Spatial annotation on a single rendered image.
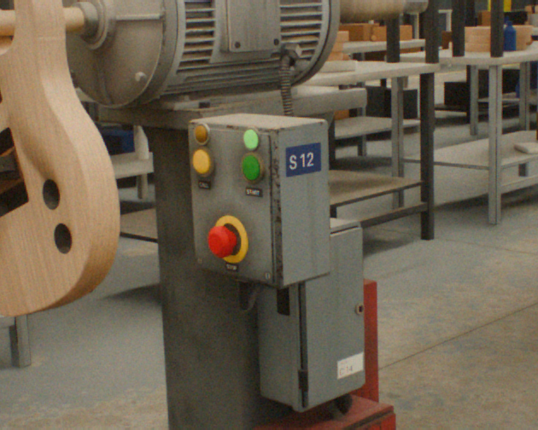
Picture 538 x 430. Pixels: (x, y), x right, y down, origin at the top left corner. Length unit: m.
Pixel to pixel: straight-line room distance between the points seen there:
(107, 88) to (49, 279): 0.31
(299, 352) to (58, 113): 0.53
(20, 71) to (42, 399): 2.38
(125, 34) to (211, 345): 0.51
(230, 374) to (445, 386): 1.98
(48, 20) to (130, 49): 0.17
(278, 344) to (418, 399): 1.89
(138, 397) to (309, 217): 2.32
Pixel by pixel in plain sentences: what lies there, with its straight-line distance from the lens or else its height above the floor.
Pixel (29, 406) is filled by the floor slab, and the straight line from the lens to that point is 3.63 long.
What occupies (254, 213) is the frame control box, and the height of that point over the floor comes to 1.01.
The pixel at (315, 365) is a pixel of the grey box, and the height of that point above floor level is 0.73.
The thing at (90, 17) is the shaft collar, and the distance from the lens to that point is 1.51.
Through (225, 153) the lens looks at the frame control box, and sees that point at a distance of 1.35.
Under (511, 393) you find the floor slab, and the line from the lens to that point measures 3.58.
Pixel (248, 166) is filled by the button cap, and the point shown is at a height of 1.07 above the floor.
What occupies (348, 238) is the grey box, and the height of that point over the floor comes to 0.91.
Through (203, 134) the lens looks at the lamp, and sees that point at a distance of 1.36.
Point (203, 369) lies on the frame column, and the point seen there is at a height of 0.69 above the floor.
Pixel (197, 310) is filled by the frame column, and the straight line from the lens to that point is 1.71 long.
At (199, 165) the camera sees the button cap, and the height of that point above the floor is 1.07.
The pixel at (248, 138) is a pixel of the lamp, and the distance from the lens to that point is 1.30.
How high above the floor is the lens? 1.28
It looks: 12 degrees down
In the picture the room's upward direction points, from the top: 2 degrees counter-clockwise
